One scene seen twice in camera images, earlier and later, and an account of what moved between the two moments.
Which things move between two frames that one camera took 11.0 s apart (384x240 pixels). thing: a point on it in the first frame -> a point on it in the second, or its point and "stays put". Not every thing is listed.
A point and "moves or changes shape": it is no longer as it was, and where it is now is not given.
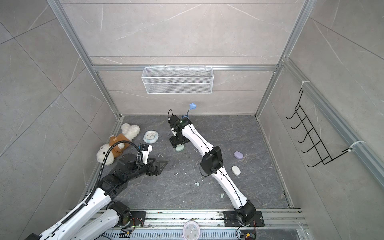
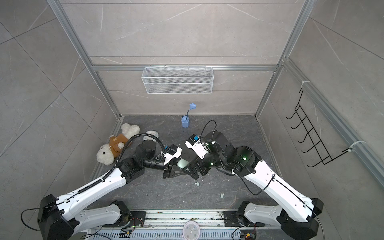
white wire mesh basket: (178, 80) stays put
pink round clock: (191, 230) stays put
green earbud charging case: (180, 147) moves or changes shape
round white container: (150, 136) stays put
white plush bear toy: (129, 132) stays put
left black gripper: (157, 171) -> (168, 170)
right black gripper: (174, 142) -> (198, 162)
